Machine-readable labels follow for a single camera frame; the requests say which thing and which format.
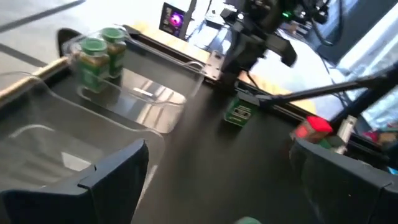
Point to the dark gray object beside red block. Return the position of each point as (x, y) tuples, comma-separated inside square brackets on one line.
[(329, 143)]

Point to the oregano glass spice jar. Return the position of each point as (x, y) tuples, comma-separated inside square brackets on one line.
[(115, 53), (91, 67)]

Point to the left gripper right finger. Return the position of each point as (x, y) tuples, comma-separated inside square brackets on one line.
[(342, 193)]

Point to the computer with purple light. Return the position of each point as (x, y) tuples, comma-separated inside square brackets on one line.
[(174, 20)]

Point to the dark green spice tin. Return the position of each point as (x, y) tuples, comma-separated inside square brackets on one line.
[(237, 112)]

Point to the white plastic piece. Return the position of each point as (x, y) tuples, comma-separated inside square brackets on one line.
[(346, 130)]

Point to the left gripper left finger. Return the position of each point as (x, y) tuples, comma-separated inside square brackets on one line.
[(109, 193)]

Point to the smoked paprika tin red lid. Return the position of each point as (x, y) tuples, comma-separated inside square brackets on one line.
[(312, 127)]

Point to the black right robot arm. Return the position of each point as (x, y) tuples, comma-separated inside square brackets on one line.
[(248, 53)]

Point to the black frame strut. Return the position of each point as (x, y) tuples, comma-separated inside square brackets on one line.
[(311, 91)]

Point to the clear plastic bin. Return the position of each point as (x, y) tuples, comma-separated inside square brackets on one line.
[(46, 130), (149, 102)]

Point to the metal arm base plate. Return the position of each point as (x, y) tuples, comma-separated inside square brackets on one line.
[(214, 65)]

